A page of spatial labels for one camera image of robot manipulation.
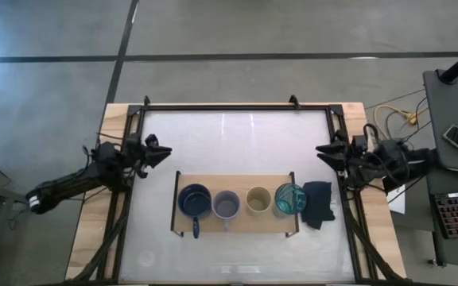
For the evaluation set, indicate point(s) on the grey keyboard desk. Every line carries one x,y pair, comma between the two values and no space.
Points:
451,250

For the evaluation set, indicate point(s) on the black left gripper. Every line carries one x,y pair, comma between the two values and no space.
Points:
135,155

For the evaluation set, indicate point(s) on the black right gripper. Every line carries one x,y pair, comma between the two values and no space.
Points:
354,157

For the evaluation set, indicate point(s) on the beige plastic cup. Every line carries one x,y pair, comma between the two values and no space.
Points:
258,200

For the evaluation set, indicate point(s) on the black slanted support bar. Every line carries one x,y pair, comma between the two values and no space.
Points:
396,184

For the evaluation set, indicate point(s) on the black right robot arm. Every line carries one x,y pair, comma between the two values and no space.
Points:
392,159

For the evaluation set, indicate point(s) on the white paper sheet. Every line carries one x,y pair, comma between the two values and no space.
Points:
397,202

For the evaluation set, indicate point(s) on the dark blue mug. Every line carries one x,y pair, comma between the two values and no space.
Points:
193,202

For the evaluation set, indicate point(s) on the grey metal stand bar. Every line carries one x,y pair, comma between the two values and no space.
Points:
14,197

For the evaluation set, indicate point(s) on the black frame clamp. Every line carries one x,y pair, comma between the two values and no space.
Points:
294,102
146,101

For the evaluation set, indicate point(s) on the dark navy folded cloth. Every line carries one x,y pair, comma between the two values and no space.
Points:
316,202

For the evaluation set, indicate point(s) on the white table sheet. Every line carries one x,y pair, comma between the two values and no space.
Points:
233,139

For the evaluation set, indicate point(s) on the black metal table frame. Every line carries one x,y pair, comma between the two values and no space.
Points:
135,119

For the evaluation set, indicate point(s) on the wooden shelf tray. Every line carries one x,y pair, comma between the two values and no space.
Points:
233,179

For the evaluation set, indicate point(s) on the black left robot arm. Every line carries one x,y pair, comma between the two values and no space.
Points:
66,186

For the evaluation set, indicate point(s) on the grey side desk top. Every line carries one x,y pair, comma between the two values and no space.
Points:
451,103

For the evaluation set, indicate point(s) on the teal transparent tumbler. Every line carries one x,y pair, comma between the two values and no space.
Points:
290,198

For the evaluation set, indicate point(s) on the grey mug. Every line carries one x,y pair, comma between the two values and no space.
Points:
226,206

